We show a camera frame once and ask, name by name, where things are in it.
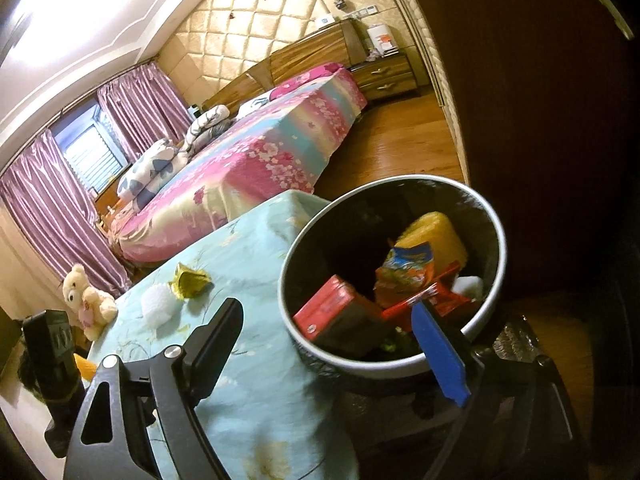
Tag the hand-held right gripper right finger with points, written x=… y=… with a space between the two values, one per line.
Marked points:
x=442 y=355

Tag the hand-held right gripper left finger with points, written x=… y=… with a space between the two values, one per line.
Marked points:
x=216 y=345

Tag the green spout pouch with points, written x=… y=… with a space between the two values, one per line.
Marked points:
x=397 y=345

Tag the red sachet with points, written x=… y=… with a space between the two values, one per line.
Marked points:
x=440 y=296

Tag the red orange snack packet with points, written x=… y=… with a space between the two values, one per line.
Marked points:
x=405 y=272

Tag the red box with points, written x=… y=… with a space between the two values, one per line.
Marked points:
x=340 y=312

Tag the yellow sponge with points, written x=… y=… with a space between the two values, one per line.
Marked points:
x=435 y=232

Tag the white round bin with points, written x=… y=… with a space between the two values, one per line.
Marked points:
x=320 y=240

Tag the cream teddy bear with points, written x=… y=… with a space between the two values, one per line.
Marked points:
x=87 y=300

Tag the olive green wrapper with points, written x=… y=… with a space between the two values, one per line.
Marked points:
x=190 y=282

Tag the black suitcase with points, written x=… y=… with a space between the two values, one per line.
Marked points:
x=520 y=340

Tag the teal floral tablecloth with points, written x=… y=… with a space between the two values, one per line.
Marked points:
x=250 y=270

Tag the pink curtain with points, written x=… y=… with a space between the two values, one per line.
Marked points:
x=50 y=210
x=140 y=105

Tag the blue white folded quilt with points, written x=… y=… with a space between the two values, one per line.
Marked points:
x=150 y=172

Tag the bed with pink floral sheet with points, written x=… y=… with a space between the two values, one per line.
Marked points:
x=250 y=160

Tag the window with blinds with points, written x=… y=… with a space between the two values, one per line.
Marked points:
x=92 y=152

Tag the grey white folded quilt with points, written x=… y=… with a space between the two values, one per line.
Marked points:
x=205 y=125

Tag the brown wooden panel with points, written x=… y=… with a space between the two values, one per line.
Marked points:
x=540 y=135

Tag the white pillow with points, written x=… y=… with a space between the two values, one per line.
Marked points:
x=255 y=106

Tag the pink pillow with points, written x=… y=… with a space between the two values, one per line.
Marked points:
x=305 y=80

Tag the wooden nightstand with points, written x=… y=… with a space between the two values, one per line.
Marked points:
x=387 y=77

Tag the wooden headboard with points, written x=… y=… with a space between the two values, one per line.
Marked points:
x=300 y=50

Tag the white orange container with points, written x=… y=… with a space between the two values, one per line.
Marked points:
x=381 y=40

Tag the small white box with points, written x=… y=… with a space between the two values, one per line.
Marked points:
x=327 y=20

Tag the wall switch panel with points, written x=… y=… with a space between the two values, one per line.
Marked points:
x=366 y=9

